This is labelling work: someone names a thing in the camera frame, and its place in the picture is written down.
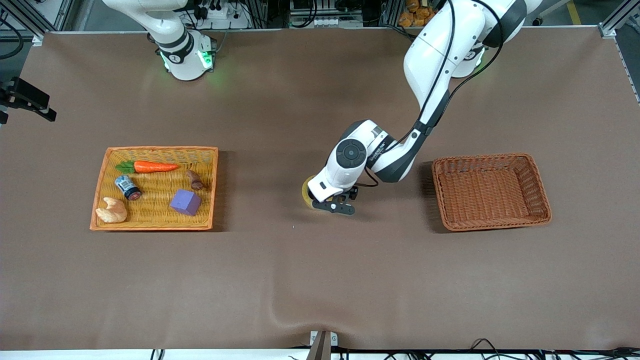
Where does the white power strip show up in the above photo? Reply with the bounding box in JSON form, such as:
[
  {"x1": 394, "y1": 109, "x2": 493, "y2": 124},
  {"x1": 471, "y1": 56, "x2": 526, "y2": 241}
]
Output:
[{"x1": 192, "y1": 0, "x2": 251, "y2": 30}]

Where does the brown wicker basket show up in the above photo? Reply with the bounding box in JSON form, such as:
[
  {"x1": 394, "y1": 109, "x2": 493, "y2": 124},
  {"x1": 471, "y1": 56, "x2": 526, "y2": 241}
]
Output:
[{"x1": 431, "y1": 153, "x2": 553, "y2": 232}]

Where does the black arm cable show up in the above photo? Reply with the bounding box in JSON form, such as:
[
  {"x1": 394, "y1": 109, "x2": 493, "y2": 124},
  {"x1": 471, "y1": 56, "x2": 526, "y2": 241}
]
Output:
[
  {"x1": 0, "y1": 22, "x2": 25, "y2": 61},
  {"x1": 364, "y1": 0, "x2": 502, "y2": 188}
]

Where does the beige toy croissant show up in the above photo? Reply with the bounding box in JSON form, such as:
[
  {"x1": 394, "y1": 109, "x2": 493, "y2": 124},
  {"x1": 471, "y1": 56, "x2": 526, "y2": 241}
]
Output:
[{"x1": 95, "y1": 196, "x2": 128, "y2": 224}]

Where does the aluminium frame profile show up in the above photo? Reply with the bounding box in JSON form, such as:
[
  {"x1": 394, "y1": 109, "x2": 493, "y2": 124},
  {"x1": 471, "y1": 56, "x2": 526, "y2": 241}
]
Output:
[
  {"x1": 597, "y1": 0, "x2": 640, "y2": 101},
  {"x1": 0, "y1": 0, "x2": 76, "y2": 47}
]

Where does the yellow clear tape roll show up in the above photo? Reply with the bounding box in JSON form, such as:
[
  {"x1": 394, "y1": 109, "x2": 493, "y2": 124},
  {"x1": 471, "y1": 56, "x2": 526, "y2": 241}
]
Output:
[{"x1": 301, "y1": 175, "x2": 323, "y2": 210}]

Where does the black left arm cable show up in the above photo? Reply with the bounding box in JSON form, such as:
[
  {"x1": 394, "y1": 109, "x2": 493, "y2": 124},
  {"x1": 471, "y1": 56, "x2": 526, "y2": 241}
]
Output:
[{"x1": 364, "y1": 0, "x2": 502, "y2": 188}]

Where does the metal table edge bracket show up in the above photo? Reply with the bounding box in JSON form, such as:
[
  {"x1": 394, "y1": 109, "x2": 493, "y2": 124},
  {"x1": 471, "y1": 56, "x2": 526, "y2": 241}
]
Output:
[{"x1": 306, "y1": 330, "x2": 339, "y2": 360}]

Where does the bag of toy breads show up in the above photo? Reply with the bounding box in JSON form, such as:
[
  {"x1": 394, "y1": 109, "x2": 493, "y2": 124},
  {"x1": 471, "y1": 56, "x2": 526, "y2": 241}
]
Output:
[{"x1": 398, "y1": 0, "x2": 441, "y2": 28}]

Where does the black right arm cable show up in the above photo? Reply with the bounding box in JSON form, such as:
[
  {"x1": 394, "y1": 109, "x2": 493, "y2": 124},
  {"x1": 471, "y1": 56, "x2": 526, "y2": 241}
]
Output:
[{"x1": 0, "y1": 22, "x2": 25, "y2": 61}]

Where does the small dark can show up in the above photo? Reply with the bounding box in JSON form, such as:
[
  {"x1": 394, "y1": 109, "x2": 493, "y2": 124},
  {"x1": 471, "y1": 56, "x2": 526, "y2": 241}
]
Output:
[{"x1": 114, "y1": 174, "x2": 141, "y2": 202}]

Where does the purple foam cube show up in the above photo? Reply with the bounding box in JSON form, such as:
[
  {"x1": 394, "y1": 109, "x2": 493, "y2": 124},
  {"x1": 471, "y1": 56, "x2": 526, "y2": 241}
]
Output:
[{"x1": 169, "y1": 188, "x2": 202, "y2": 217}]

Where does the orange flat wicker tray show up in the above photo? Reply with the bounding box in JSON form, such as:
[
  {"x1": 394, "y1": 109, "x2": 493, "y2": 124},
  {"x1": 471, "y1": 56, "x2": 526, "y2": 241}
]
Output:
[{"x1": 90, "y1": 146, "x2": 219, "y2": 232}]

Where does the black cable loop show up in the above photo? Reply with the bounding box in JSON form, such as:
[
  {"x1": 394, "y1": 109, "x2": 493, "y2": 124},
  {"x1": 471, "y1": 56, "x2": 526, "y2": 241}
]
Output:
[{"x1": 469, "y1": 338, "x2": 507, "y2": 360}]

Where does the orange toy carrot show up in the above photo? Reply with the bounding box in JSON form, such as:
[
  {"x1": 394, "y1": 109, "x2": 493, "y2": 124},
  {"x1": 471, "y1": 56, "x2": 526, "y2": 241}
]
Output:
[{"x1": 115, "y1": 160, "x2": 180, "y2": 175}]

